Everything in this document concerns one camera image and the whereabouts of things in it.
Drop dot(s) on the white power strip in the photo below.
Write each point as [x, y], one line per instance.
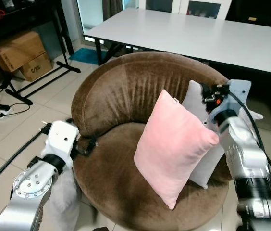
[3, 110]

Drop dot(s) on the grey pillow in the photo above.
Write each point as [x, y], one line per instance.
[63, 202]

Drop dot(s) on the black metal rack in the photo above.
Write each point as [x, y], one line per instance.
[61, 43]

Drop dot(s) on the printed cardboard box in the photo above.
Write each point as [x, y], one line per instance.
[38, 68]

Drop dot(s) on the large plain cardboard box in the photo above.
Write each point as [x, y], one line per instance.
[15, 50]

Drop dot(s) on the black cabinet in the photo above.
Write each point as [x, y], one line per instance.
[265, 12]

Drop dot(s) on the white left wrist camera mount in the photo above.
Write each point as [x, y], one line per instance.
[61, 139]

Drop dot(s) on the pink pillow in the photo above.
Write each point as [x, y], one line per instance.
[174, 144]

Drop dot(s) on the white pillow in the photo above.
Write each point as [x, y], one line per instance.
[193, 103]

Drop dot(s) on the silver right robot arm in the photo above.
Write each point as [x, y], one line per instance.
[243, 159]

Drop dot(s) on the white cabinet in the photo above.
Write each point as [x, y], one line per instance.
[183, 7]

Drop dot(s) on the white table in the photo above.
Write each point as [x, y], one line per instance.
[198, 36]

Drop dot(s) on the teal floor mat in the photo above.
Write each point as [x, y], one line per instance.
[85, 55]

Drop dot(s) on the brown round sofa chair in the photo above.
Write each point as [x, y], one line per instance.
[126, 86]

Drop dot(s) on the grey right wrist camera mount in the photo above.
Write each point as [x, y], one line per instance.
[239, 94]

